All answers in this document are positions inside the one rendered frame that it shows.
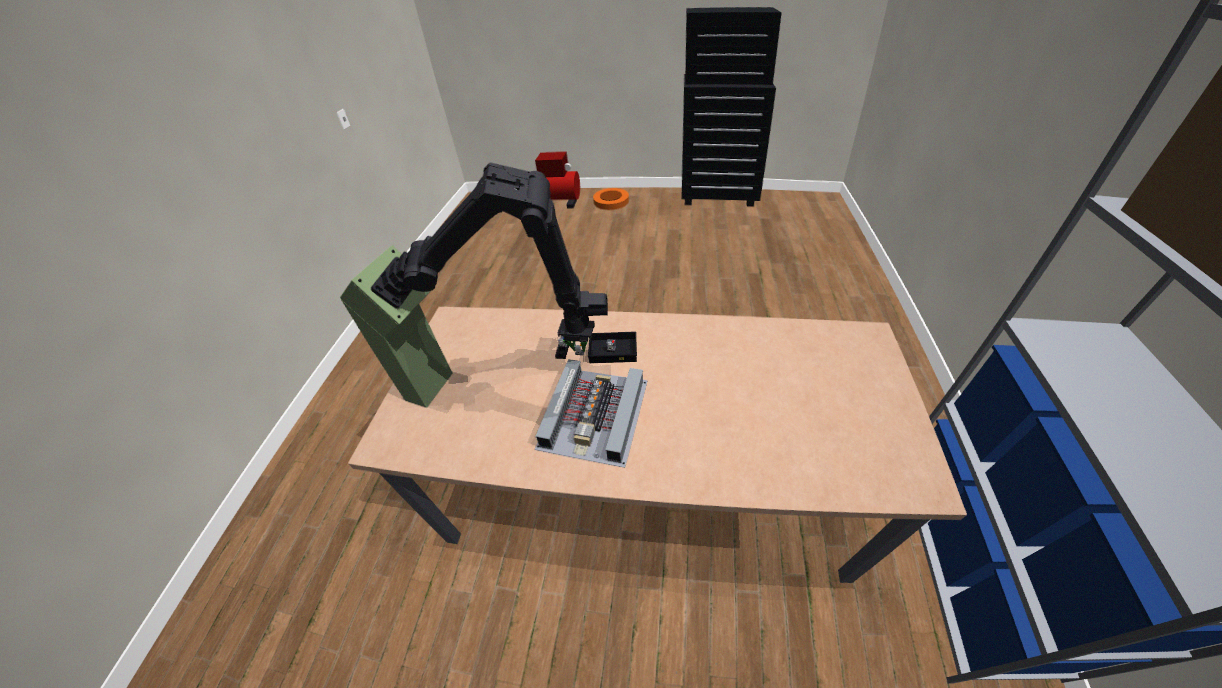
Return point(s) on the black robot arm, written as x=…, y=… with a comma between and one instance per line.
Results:
x=531, y=200

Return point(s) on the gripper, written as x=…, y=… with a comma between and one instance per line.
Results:
x=575, y=330

